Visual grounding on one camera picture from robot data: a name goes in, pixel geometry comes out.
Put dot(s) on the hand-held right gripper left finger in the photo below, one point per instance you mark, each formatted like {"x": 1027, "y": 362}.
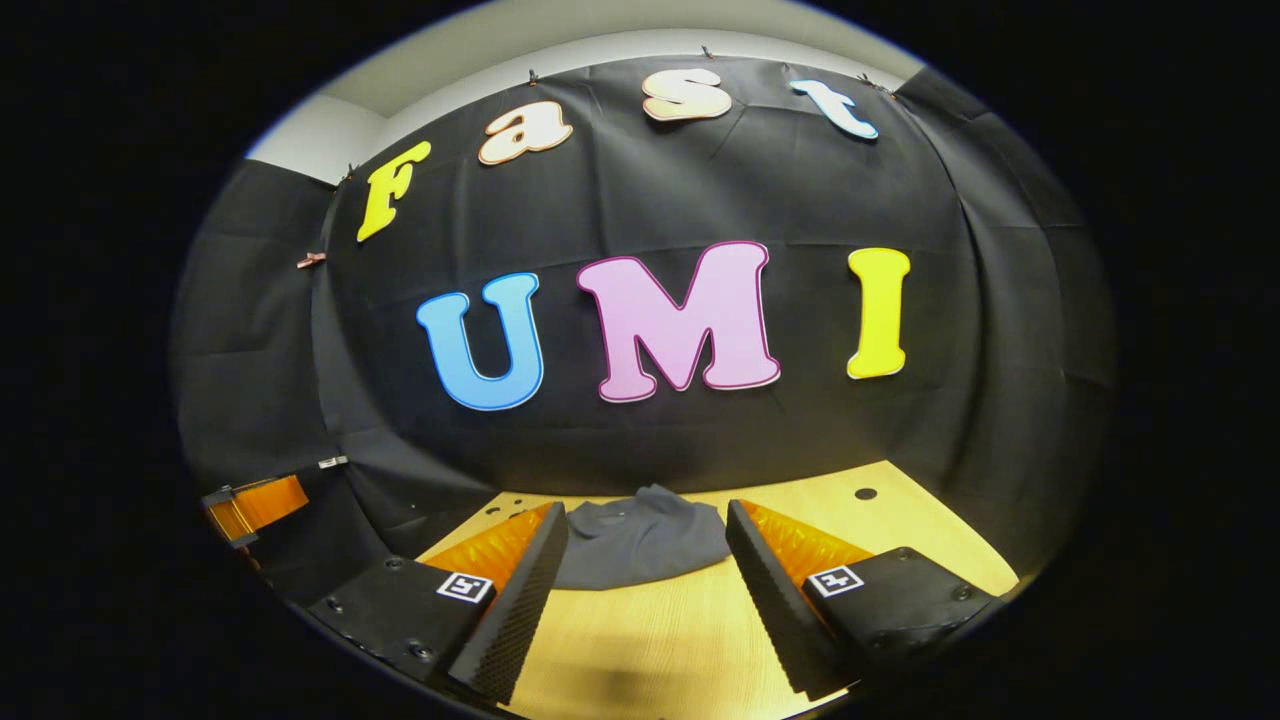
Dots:
{"x": 520, "y": 610}

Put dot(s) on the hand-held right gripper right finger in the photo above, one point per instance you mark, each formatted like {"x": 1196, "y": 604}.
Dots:
{"x": 775, "y": 610}

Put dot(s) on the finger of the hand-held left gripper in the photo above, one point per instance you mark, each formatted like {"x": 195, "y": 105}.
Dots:
{"x": 262, "y": 503}

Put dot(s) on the grey polo shirt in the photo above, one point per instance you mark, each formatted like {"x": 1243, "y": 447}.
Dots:
{"x": 640, "y": 545}

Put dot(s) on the reddish cloth clip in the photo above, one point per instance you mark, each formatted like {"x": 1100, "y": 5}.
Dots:
{"x": 311, "y": 260}

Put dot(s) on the black backdrop cloth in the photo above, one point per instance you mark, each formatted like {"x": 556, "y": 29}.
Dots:
{"x": 700, "y": 180}

